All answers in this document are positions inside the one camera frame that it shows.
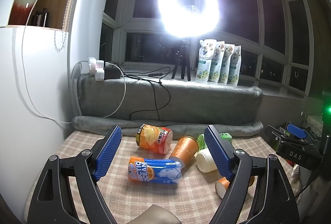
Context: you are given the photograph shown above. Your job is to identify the cream white cup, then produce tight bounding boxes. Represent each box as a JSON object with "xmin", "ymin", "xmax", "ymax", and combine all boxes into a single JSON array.
[{"xmin": 196, "ymin": 148, "xmax": 217, "ymax": 173}]

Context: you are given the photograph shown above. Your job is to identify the orange patterned paper cup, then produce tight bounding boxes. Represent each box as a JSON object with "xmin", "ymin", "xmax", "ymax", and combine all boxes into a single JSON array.
[{"xmin": 215, "ymin": 175, "xmax": 255, "ymax": 199}]

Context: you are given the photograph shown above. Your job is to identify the red yellow snack cup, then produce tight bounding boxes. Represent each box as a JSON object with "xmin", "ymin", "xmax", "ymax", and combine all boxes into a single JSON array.
[{"xmin": 136, "ymin": 124, "xmax": 173, "ymax": 155}]

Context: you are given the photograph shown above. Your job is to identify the plain orange paper cup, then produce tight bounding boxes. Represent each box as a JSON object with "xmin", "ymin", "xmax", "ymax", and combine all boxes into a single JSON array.
[{"xmin": 169, "ymin": 136, "xmax": 199, "ymax": 168}]

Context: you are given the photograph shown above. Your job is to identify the gloved left hand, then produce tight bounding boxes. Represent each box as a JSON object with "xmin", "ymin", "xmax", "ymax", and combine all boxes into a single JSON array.
[{"xmin": 127, "ymin": 204, "xmax": 182, "ymax": 224}]

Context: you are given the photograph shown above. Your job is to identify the plaid table mat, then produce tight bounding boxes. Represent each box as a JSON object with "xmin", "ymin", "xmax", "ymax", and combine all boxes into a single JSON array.
[{"xmin": 24, "ymin": 129, "xmax": 298, "ymax": 224}]

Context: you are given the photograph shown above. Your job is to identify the green tea bottle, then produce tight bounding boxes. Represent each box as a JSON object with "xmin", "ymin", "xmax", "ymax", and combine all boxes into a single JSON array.
[{"xmin": 197, "ymin": 133, "xmax": 232, "ymax": 151}]

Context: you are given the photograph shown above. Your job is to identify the black power adapter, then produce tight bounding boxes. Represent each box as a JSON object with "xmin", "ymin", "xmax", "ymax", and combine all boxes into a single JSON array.
[{"xmin": 104, "ymin": 62, "xmax": 122, "ymax": 80}]

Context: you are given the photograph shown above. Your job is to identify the white power strip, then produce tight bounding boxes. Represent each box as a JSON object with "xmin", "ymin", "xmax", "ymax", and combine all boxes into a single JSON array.
[{"xmin": 89, "ymin": 57, "xmax": 105, "ymax": 81}]

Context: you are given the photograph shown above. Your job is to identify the grey folded blanket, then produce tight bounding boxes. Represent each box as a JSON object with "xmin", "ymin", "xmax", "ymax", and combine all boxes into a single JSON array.
[{"xmin": 73, "ymin": 74, "xmax": 263, "ymax": 138}]

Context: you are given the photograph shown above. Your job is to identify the black tripod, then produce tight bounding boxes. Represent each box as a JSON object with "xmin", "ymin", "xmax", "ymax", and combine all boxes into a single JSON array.
[{"xmin": 171, "ymin": 38, "xmax": 191, "ymax": 81}]

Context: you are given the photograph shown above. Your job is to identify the dark bottles on shelf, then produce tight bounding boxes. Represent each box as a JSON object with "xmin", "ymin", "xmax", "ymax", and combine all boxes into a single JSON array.
[{"xmin": 30, "ymin": 8, "xmax": 49, "ymax": 27}]

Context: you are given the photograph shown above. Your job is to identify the white charging cable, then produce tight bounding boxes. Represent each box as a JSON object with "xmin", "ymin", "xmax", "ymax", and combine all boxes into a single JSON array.
[{"xmin": 19, "ymin": 0, "xmax": 127, "ymax": 124}]

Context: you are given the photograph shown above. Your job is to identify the black cable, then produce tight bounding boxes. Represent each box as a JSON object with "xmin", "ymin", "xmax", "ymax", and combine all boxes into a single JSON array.
[{"xmin": 113, "ymin": 63, "xmax": 177, "ymax": 121}]

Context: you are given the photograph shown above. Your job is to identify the white bead cord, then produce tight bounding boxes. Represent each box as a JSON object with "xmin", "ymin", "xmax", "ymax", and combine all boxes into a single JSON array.
[{"xmin": 54, "ymin": 30, "xmax": 70, "ymax": 52}]

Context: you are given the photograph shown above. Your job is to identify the ring light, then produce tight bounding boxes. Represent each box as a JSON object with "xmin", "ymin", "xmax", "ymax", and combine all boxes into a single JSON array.
[{"xmin": 158, "ymin": 0, "xmax": 220, "ymax": 38}]

